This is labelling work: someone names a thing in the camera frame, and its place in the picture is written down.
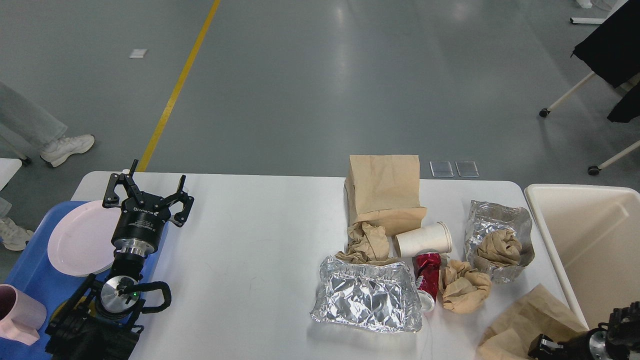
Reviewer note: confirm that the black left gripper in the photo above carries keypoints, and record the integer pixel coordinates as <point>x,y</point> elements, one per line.
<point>140,227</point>

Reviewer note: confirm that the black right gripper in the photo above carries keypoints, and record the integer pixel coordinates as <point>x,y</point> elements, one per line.
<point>587,346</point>

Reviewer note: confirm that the brown paper bag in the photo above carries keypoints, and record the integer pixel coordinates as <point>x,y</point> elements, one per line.
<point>383,190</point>
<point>539,312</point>

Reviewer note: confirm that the pink plate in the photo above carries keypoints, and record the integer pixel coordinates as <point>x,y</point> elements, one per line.
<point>81,242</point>

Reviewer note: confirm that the brown paper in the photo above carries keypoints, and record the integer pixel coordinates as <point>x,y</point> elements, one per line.
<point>501,248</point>
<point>368,244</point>
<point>463,288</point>

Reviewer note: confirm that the pink mug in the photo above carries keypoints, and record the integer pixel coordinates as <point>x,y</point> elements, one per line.
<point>21,316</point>

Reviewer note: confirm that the large foil sheet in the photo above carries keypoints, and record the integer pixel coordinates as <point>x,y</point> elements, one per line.
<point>377,298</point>

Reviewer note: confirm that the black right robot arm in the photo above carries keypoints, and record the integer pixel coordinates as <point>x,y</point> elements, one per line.
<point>618,339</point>

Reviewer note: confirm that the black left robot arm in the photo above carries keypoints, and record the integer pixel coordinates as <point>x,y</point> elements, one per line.
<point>99,320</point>

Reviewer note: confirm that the teal mug yellow inside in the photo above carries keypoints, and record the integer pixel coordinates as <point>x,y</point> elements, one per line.
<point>69,308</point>

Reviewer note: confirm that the blue plastic tray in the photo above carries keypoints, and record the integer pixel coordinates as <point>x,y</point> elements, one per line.
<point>34,275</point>

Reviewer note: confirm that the beige plastic bin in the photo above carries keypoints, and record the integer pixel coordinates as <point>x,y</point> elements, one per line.
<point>592,234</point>

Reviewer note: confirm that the small crumpled foil sheet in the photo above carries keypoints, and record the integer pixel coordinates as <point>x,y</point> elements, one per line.
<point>486,217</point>

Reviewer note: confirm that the person legs at left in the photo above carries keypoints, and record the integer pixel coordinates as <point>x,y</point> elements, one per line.
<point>44,132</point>

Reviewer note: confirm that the white side table corner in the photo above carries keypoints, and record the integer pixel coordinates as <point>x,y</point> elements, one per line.
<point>8,168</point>

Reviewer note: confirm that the crushed red soda can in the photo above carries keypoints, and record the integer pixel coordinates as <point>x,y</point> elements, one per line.
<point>427,268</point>

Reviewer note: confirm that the white paper cup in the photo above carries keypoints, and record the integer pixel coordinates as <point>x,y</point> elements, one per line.
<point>432,238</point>

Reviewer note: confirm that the clear floor plate right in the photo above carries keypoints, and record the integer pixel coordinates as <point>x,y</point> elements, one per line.
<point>467,169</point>

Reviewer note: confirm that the clear floor plate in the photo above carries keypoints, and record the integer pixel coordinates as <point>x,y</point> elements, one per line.
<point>441,169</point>
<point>467,169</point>

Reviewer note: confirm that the clear floor plate left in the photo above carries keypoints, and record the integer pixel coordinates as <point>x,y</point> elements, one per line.
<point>441,169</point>

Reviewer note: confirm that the black cloth on rack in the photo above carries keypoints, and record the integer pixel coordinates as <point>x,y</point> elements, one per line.
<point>612,51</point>

